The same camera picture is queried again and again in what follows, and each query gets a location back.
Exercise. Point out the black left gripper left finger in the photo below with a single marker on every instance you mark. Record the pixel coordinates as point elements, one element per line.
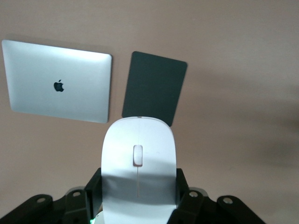
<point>94,191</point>

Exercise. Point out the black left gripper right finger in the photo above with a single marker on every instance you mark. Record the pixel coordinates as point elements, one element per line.
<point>181,186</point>

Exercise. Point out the white computer mouse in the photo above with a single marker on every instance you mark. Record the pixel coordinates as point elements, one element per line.
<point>140,168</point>

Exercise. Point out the black mouse pad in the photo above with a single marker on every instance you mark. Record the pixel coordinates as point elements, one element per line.
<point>155,88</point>

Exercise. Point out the silver laptop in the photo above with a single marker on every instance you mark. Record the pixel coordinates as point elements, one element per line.
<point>58,81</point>

